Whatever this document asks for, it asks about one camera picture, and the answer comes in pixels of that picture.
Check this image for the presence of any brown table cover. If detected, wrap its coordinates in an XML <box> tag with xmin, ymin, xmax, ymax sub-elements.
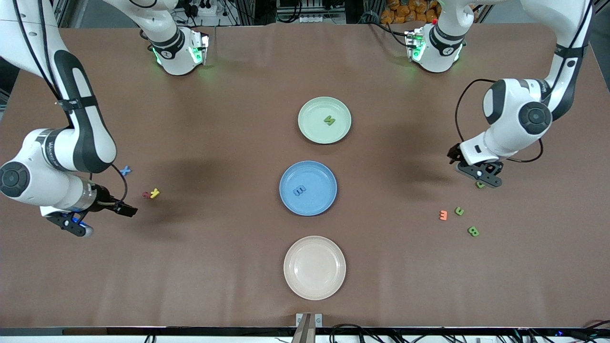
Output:
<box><xmin>0</xmin><ymin>21</ymin><xmax>610</xmax><ymax>329</ymax></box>

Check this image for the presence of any blue plate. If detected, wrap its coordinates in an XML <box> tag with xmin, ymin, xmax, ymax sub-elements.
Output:
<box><xmin>279</xmin><ymin>161</ymin><xmax>338</xmax><ymax>217</ymax></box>

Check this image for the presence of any light green plate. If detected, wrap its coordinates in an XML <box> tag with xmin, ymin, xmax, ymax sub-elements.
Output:
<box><xmin>298</xmin><ymin>97</ymin><xmax>352</xmax><ymax>144</ymax></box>

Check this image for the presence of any orange objects pile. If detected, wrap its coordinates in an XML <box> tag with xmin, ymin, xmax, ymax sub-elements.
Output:
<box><xmin>380</xmin><ymin>0</ymin><xmax>441</xmax><ymax>25</ymax></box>

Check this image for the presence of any pale pink plate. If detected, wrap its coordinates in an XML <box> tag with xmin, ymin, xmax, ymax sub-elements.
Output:
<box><xmin>284</xmin><ymin>236</ymin><xmax>347</xmax><ymax>301</ymax></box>

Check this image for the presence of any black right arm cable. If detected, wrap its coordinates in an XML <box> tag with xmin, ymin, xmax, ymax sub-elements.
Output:
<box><xmin>111</xmin><ymin>163</ymin><xmax>129</xmax><ymax>204</ymax></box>

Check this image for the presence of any long black left arm cable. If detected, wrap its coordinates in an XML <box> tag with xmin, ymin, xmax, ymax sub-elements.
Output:
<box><xmin>454</xmin><ymin>79</ymin><xmax>497</xmax><ymax>144</ymax></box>

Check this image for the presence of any short black left arm cable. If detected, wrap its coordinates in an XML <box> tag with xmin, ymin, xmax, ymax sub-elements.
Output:
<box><xmin>504</xmin><ymin>137</ymin><xmax>545</xmax><ymax>164</ymax></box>

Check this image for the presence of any black table edge rail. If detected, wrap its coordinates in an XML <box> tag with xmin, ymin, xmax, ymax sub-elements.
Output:
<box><xmin>0</xmin><ymin>326</ymin><xmax>610</xmax><ymax>337</ymax></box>

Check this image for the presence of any aluminium frame profile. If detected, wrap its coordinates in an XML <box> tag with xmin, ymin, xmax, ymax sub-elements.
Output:
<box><xmin>592</xmin><ymin>0</ymin><xmax>610</xmax><ymax>29</ymax></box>

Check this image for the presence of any grey metal bracket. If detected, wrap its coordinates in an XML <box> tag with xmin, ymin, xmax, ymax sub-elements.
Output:
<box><xmin>292</xmin><ymin>312</ymin><xmax>324</xmax><ymax>343</ymax></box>

